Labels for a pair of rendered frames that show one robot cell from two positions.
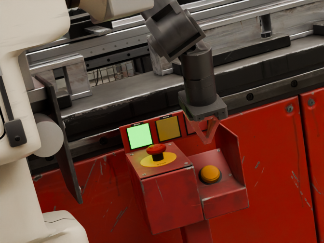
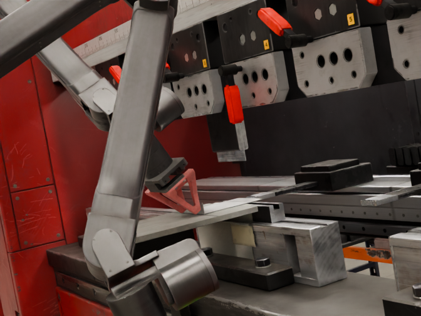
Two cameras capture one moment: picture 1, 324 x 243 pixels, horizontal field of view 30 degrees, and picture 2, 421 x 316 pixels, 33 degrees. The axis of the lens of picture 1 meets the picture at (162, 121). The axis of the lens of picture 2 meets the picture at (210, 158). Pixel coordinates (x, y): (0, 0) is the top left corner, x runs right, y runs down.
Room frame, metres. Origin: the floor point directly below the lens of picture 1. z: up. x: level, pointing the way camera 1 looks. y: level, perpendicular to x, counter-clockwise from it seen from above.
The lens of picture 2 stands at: (1.01, -0.92, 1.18)
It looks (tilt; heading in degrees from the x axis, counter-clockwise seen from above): 4 degrees down; 78
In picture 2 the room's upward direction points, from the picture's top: 10 degrees counter-clockwise
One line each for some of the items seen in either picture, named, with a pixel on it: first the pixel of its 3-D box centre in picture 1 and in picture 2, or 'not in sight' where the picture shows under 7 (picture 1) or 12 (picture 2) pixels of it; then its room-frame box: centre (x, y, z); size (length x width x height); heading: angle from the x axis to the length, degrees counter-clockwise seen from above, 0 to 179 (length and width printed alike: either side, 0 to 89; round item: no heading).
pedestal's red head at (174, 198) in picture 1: (182, 166); not in sight; (1.13, -0.02, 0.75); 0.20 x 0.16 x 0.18; 100
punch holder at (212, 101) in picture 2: not in sight; (208, 70); (1.32, 0.42, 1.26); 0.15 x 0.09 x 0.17; 107
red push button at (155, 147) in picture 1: (157, 154); not in sight; (1.12, 0.02, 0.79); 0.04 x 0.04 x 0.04
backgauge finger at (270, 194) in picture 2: not in sight; (304, 180); (1.48, 0.44, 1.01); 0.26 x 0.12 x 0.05; 17
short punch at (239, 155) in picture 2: not in sight; (227, 136); (1.33, 0.39, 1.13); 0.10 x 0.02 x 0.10; 107
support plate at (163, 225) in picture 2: not in sight; (170, 222); (1.19, 0.35, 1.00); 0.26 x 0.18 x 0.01; 17
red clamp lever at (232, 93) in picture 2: not in sight; (235, 93); (1.31, 0.23, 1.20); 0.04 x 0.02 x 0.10; 17
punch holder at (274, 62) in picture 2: not in sight; (266, 54); (1.38, 0.23, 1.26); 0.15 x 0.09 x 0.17; 107
